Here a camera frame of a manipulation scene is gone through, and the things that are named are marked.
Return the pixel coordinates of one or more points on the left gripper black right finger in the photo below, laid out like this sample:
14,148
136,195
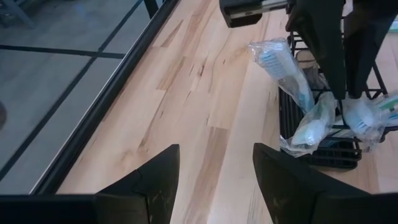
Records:
311,199

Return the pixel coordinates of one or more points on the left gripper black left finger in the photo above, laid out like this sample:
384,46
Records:
149,193

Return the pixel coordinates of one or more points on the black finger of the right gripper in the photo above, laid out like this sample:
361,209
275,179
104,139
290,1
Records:
323,37
367,37

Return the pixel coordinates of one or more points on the bagged blue white toothbrush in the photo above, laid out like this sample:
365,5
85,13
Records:
311,137
276,62

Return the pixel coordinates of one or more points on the bagged green white toothbrush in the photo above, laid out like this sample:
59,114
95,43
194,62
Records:
391,107
360,119

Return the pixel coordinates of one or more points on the grey translucent plastic cup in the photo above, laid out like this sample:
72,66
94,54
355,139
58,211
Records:
306,67

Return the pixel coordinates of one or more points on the grey chair base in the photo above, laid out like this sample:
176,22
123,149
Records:
15,12

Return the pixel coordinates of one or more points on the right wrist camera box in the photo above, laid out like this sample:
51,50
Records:
242,18

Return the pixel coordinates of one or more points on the black table frame rail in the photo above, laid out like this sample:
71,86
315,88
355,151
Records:
110,93

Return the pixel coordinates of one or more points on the black rail bracket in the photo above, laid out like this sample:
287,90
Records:
151,7

